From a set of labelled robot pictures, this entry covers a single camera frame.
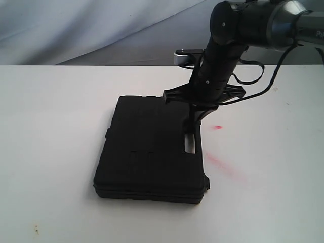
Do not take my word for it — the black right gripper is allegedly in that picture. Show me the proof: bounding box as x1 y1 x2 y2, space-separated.
163 58 247 127

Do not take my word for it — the black plastic tool case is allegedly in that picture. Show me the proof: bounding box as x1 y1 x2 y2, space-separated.
93 96 210 204

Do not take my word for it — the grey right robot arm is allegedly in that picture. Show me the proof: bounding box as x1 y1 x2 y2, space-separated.
164 1 323 128

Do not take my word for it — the grey backdrop cloth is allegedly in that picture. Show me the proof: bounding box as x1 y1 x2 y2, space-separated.
0 0 324 66

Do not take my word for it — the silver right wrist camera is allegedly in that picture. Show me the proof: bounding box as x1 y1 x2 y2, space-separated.
174 49 204 69

